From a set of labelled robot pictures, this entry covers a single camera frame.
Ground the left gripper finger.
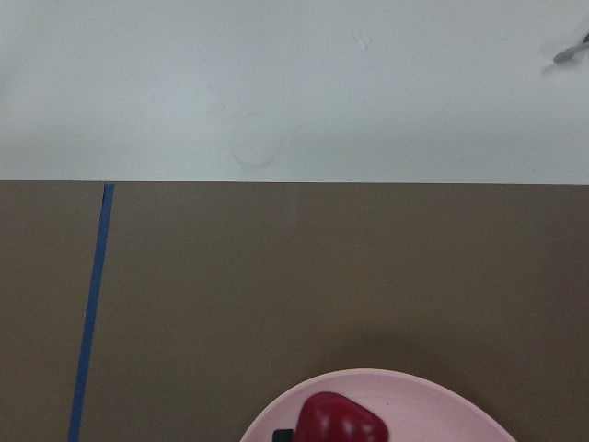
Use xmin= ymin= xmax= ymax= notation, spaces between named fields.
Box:
xmin=272 ymin=428 xmax=295 ymax=442

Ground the grey metal tool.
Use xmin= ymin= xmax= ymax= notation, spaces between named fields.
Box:
xmin=553 ymin=34 xmax=589 ymax=64

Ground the pink plate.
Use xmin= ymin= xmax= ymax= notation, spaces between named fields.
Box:
xmin=241 ymin=368 xmax=514 ymax=441

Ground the red chili pepper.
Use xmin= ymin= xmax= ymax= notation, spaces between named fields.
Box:
xmin=294 ymin=391 xmax=389 ymax=442

